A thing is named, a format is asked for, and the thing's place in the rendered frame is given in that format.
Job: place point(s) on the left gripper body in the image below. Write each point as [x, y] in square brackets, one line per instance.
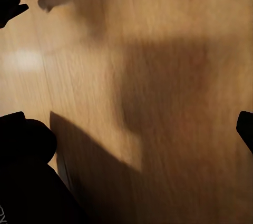
[7, 8]

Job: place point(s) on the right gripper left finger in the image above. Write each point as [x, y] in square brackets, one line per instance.
[13, 127]

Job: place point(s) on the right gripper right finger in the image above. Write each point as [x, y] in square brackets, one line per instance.
[245, 128]

